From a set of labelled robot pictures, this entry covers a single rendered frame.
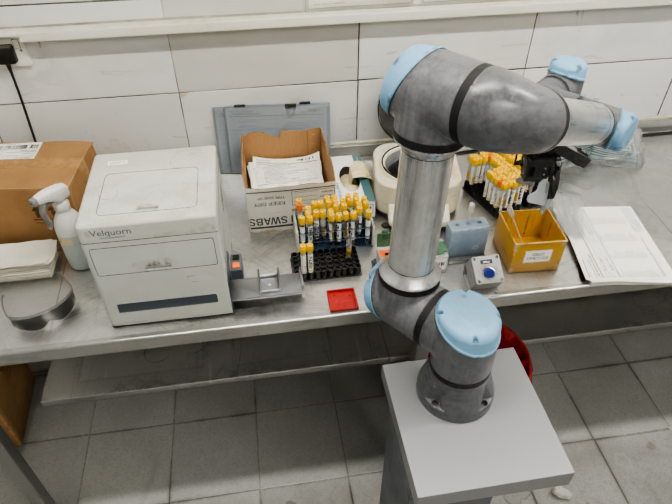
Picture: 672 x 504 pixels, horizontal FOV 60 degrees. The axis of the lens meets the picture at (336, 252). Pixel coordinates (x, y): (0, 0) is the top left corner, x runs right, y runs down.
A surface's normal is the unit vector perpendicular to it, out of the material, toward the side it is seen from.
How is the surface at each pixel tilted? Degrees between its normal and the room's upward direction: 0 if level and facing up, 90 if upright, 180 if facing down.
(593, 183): 0
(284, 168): 1
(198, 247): 90
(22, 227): 90
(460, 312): 7
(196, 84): 90
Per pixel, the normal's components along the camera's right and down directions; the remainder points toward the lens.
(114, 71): 0.15, 0.65
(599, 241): 0.01, -0.75
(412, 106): -0.69, 0.43
